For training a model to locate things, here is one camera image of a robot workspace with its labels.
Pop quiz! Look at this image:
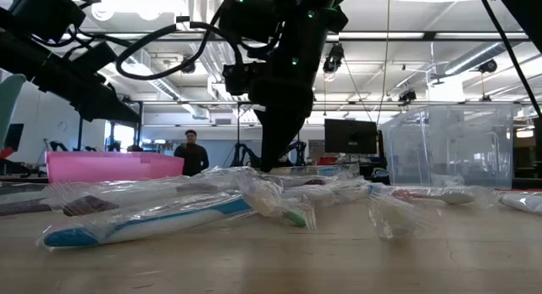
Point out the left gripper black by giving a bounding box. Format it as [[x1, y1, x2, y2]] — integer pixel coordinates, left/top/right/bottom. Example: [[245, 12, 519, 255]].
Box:
[[248, 30, 328, 175]]

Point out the black monitor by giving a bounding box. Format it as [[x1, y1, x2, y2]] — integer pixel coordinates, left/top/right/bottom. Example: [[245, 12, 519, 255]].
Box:
[[324, 118, 379, 155]]

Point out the person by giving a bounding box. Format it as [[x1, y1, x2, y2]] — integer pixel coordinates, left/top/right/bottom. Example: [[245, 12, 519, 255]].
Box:
[[174, 129, 210, 177]]

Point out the green white packaged toothbrush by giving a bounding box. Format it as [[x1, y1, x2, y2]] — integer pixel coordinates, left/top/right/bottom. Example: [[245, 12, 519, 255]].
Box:
[[236, 181, 318, 230]]

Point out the black ceiling spotlight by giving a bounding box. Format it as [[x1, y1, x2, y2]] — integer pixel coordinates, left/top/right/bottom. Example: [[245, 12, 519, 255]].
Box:
[[478, 58, 499, 74], [322, 42, 346, 75], [180, 56, 197, 75], [397, 88, 418, 104]]

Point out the blue white packaged toothbrush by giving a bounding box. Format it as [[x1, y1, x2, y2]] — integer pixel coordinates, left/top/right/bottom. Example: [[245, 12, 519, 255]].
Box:
[[36, 195, 257, 251]]

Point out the pink plastic bin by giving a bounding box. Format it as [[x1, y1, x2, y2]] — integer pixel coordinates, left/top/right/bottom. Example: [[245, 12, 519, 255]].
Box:
[[45, 151, 185, 185]]

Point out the tall clear plastic bin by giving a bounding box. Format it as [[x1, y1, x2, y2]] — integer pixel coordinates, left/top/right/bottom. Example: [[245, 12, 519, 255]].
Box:
[[379, 103, 523, 190]]

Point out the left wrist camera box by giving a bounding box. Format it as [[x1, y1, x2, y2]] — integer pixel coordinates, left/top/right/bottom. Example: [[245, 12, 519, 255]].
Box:
[[222, 61, 257, 97]]

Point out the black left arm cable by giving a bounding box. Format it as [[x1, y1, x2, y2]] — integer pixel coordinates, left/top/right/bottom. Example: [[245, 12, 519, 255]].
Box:
[[115, 17, 246, 81]]

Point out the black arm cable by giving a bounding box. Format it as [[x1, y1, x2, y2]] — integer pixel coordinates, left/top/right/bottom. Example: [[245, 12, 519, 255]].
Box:
[[474, 0, 542, 118], [115, 17, 246, 81]]

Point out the black overhead frame beam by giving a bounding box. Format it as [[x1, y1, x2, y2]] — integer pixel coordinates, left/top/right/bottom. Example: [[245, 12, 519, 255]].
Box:
[[0, 30, 542, 43]]

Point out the silver ventilation duct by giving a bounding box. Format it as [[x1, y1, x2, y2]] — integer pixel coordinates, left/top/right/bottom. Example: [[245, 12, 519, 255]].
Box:
[[442, 14, 542, 77]]

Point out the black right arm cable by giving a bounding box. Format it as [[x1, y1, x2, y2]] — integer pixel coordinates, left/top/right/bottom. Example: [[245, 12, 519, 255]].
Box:
[[474, 0, 542, 118]]

